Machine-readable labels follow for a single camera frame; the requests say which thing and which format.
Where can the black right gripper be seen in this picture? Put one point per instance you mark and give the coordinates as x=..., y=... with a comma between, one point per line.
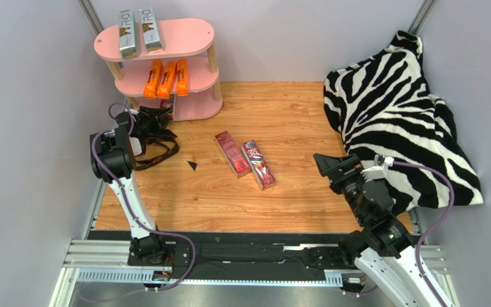
x=343, y=169

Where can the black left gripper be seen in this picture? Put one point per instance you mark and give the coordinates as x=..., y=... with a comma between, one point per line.
x=156, y=117

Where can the red toothpaste box back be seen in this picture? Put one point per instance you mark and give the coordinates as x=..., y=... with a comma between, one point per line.
x=168, y=103

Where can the red toothpaste box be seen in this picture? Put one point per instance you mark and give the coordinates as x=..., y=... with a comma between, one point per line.
x=258, y=165
x=232, y=154
x=168, y=103

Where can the orange toothpaste box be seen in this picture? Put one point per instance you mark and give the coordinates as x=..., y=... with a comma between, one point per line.
x=155, y=72
x=182, y=82

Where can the orange toothpaste box diagonal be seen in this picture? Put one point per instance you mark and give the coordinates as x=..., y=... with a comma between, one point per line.
x=167, y=80

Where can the teal silver toothpaste box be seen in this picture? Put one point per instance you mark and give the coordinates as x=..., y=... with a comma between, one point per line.
x=128, y=45

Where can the red toothpaste box front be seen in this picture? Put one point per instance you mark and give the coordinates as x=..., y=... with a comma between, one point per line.
x=232, y=154

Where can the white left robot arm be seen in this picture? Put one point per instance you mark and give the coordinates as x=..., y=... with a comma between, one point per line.
x=113, y=161

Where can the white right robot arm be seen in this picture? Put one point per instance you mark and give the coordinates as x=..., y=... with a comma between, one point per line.
x=383, y=249

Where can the pink three-tier shelf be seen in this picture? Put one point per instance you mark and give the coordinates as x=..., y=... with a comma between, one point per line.
x=189, y=38

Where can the small black triangle piece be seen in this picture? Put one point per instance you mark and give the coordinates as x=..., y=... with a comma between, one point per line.
x=193, y=165

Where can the zebra print cloth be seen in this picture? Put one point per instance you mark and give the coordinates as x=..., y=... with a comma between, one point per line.
x=383, y=105

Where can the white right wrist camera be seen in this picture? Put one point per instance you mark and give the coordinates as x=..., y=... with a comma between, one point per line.
x=379, y=168

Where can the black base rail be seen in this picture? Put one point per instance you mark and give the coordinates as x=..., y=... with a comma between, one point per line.
x=217, y=258

